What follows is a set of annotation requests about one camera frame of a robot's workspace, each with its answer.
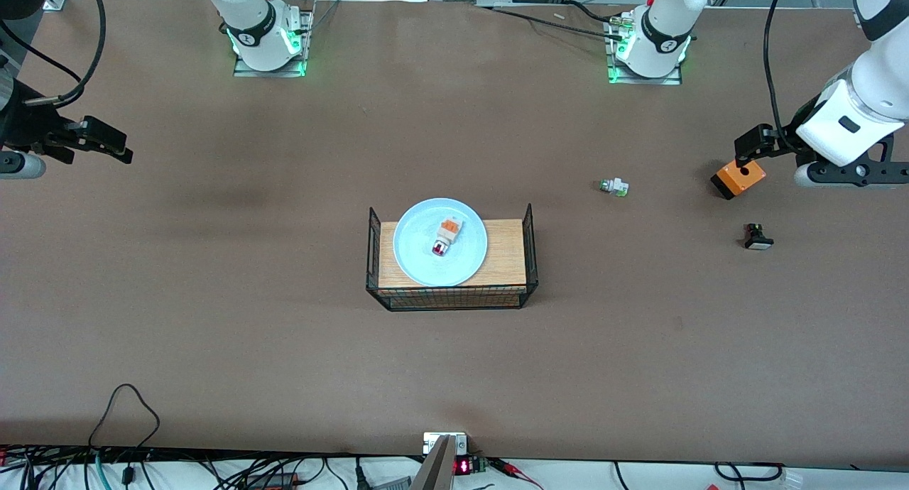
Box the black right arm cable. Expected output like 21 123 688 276
0 0 107 108

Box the grey metal bar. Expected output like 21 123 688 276
410 435 457 490

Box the thin black looped cable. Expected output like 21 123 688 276
88 383 161 451

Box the black cable on table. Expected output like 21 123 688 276
489 6 627 39

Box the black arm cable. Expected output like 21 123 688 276
0 0 107 108
763 0 805 154

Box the black square push button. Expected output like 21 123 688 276
743 223 775 251

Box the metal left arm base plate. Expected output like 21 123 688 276
605 13 684 86

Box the red push button switch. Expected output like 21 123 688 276
431 219 464 257

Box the black wire rack wooden shelf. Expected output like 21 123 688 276
366 204 539 312

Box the orange button enclosure box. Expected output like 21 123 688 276
710 159 768 201

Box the red and black probe lead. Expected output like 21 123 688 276
490 457 545 490

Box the white metal bracket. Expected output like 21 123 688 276
423 432 469 456

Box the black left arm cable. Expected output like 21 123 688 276
763 0 805 154

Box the black coiled cable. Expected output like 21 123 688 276
713 461 785 483

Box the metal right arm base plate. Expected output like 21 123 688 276
233 9 315 78

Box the light blue round plate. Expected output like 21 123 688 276
393 198 489 288

